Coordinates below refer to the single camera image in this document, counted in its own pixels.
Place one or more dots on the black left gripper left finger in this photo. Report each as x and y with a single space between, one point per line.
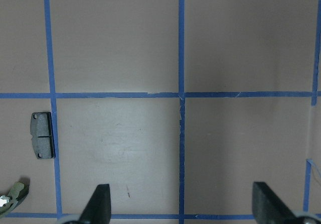
98 208

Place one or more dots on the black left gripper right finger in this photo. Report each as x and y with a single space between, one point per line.
267 207

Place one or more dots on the olive curved brake shoe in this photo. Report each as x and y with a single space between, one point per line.
16 194

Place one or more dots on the dark brake pad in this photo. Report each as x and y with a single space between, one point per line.
42 135

